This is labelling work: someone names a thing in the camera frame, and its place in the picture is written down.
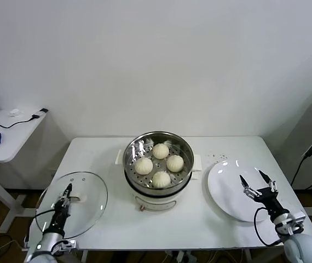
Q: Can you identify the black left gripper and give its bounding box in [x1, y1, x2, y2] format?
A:
[51, 183, 74, 233]

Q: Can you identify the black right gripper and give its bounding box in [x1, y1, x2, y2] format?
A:
[239, 169, 291, 220]

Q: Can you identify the glass pot lid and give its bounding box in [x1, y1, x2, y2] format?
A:
[34, 171, 109, 239]

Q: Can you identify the white steamed baozi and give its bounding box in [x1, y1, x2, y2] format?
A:
[135, 157, 154, 175]
[152, 171, 172, 189]
[166, 155, 184, 173]
[152, 143, 170, 159]

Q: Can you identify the perforated steel steamer basket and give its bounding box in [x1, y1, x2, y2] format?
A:
[115, 131, 203, 196]

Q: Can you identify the white round plate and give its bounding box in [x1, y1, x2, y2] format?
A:
[207, 159, 277, 222]

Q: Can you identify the white side desk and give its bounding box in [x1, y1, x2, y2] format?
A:
[0, 108, 49, 233]

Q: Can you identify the white electric cooker base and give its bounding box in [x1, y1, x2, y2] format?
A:
[124, 169, 198, 212]

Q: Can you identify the white power strip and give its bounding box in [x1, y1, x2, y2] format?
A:
[169, 250, 198, 263]

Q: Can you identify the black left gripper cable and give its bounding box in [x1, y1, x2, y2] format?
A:
[34, 208, 58, 236]

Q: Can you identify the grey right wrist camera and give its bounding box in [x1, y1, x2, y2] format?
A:
[291, 210, 307, 227]

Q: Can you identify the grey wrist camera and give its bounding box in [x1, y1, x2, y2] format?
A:
[291, 210, 307, 227]
[53, 239, 79, 250]

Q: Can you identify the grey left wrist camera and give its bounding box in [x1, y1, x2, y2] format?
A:
[53, 239, 79, 250]

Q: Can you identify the black usb cable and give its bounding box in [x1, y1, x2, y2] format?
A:
[0, 108, 49, 129]

